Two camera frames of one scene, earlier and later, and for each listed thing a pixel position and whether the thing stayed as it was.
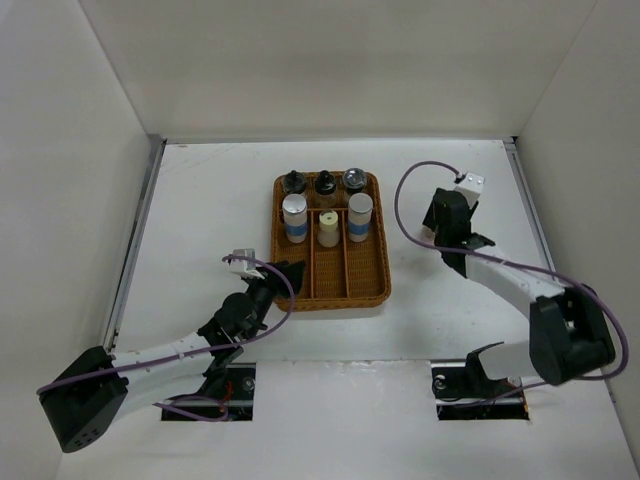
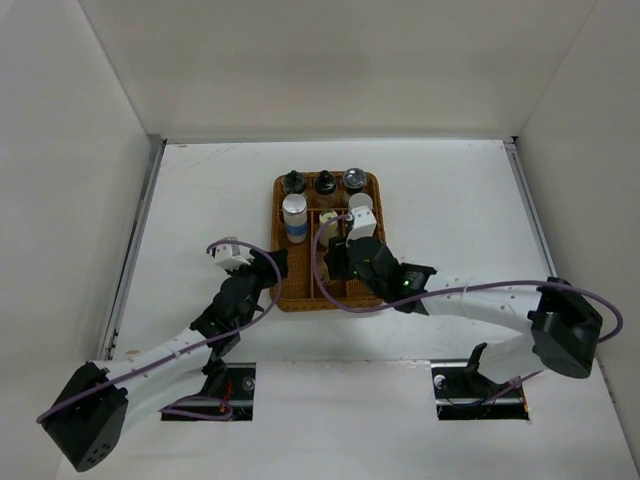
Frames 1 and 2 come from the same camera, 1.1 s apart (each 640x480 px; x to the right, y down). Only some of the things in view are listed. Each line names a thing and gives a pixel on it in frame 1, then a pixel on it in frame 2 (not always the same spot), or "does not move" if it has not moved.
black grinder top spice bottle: (355, 180) does not move
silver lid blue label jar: (295, 215) does not move
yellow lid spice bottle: (328, 234) does not move
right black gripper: (429, 218) to (337, 258)
